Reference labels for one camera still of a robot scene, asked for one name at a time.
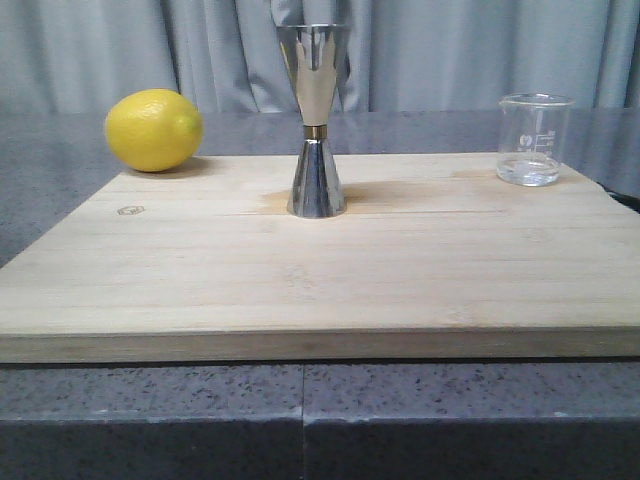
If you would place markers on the clear glass beaker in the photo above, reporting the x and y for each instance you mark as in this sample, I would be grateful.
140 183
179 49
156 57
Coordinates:
532 137

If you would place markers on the bamboo cutting board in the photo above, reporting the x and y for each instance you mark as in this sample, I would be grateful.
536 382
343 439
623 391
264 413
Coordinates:
434 257

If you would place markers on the grey curtain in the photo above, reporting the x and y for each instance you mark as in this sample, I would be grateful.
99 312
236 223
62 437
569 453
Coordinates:
83 56

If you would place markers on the steel double jigger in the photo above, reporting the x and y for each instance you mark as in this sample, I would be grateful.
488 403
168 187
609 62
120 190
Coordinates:
314 56

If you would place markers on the black board handle loop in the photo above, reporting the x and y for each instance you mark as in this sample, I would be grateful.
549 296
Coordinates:
626 200

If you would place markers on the yellow lemon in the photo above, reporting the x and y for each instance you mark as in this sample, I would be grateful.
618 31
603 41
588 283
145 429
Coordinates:
153 130

